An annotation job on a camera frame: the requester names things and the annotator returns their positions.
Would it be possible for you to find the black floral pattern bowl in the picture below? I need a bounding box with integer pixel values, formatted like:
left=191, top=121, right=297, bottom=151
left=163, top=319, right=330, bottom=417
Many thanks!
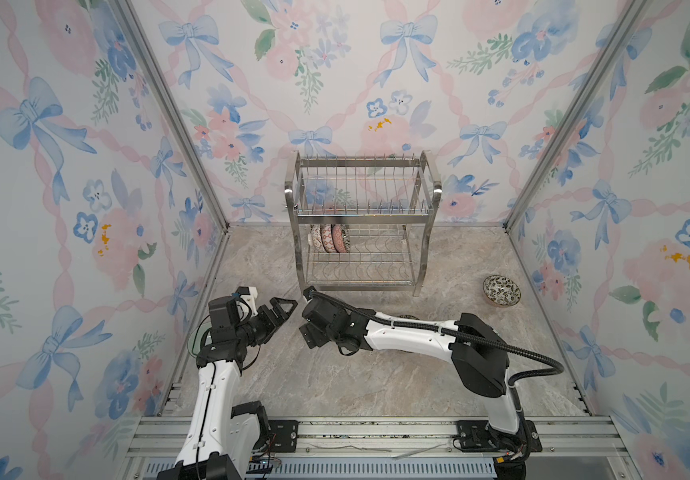
left=331, top=224, right=350, bottom=254

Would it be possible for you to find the red diamond pattern bowl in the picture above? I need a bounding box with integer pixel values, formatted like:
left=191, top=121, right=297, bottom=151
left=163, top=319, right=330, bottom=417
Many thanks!
left=320, top=225, right=337, bottom=253

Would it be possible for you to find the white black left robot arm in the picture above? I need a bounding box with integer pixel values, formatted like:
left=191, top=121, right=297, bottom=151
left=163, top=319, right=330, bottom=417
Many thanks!
left=157, top=287, right=298, bottom=480

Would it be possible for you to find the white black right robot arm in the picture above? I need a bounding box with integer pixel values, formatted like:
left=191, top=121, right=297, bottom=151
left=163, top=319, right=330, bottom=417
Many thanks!
left=300, top=291, right=536, bottom=479

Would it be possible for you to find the stainless steel dish rack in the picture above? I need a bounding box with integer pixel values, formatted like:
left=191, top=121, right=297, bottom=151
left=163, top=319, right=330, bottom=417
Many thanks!
left=284, top=151, right=443, bottom=296

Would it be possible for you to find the black leaf pattern pink bowl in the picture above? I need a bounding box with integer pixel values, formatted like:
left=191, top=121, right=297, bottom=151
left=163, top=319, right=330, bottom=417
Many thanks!
left=482, top=275, right=522, bottom=307

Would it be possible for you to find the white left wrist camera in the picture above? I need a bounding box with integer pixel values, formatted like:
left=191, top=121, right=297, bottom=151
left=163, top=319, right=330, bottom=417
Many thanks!
left=233, top=286, right=258, bottom=321

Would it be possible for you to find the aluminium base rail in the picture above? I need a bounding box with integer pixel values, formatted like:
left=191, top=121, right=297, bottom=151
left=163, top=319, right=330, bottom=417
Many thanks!
left=119, top=415, right=643, bottom=480

